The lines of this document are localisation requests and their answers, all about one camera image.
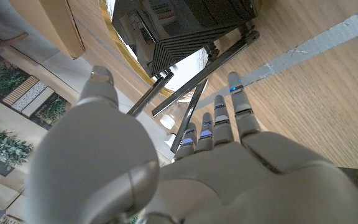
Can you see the black router with antennas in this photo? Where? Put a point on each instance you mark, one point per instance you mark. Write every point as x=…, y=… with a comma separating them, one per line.
x=185, y=21

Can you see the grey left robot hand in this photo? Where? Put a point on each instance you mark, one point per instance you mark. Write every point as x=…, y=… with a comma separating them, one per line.
x=197, y=186

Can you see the grey tape strip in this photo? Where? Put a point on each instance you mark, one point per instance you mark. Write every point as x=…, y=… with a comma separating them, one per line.
x=315, y=46

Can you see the white paper plate gold rim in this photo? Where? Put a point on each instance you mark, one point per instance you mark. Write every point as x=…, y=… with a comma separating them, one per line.
x=188, y=67

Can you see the printed garden backdrop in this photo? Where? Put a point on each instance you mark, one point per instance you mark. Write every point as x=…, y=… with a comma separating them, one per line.
x=11, y=124

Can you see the brown cardboard packing box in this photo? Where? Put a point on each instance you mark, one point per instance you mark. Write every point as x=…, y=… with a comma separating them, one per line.
x=51, y=21

